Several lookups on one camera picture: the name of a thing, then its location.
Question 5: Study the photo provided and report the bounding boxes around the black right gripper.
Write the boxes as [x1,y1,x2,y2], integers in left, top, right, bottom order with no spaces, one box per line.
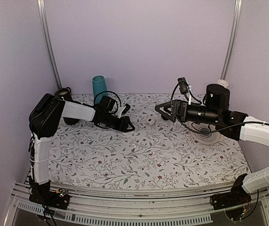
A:
[155,99,221,125]

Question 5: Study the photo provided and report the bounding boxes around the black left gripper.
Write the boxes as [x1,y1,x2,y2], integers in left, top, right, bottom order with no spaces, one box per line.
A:
[104,113,136,132]

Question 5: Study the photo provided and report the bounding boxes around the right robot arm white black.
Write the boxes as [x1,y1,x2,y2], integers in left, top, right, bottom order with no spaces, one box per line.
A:
[155,80,269,205]

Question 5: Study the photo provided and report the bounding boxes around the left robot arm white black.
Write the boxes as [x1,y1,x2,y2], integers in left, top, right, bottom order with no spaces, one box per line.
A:
[29,93,135,204]

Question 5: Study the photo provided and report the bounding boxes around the black earbud case right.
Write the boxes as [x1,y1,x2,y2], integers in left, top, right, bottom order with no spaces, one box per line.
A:
[161,115,169,121]

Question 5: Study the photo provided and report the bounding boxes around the teal tapered vase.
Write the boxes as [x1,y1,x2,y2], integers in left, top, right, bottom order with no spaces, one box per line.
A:
[92,75,108,104]

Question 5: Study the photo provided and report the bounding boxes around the white ribbed vase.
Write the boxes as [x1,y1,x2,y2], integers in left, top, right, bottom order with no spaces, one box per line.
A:
[217,79,229,88]

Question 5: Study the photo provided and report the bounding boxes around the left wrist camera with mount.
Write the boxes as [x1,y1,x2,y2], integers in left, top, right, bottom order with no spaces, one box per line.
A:
[115,106,124,118]

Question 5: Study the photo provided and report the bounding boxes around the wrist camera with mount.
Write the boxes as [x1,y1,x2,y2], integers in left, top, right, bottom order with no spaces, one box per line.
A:
[115,106,124,118]
[178,77,193,105]

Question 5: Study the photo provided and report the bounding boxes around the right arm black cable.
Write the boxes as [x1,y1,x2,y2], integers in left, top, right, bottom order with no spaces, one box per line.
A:
[170,82,269,135]

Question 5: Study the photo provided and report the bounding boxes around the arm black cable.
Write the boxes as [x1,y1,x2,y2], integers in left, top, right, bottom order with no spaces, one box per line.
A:
[170,82,269,135]
[93,90,122,113]

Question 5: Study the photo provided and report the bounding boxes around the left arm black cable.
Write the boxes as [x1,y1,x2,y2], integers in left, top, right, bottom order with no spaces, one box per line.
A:
[93,90,122,113]

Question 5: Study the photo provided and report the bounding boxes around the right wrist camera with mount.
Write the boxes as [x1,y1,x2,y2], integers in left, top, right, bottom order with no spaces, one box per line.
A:
[178,77,193,105]

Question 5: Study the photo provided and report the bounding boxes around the metal front rail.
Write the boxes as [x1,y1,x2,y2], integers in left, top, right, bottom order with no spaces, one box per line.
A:
[4,182,269,226]

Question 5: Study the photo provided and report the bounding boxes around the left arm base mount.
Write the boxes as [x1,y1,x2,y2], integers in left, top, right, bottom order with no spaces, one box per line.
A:
[29,181,70,210]

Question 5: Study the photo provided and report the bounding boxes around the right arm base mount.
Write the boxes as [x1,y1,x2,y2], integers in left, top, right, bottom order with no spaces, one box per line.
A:
[210,173,252,210]

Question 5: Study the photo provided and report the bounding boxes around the right metal frame post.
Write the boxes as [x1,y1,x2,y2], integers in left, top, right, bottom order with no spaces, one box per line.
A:
[220,0,243,80]

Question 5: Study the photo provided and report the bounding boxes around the metal frame post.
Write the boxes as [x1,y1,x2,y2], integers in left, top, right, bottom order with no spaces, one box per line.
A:
[37,0,62,89]
[220,0,243,80]

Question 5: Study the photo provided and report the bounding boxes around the left metal frame post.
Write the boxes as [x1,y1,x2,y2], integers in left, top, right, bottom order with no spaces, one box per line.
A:
[37,0,62,89]

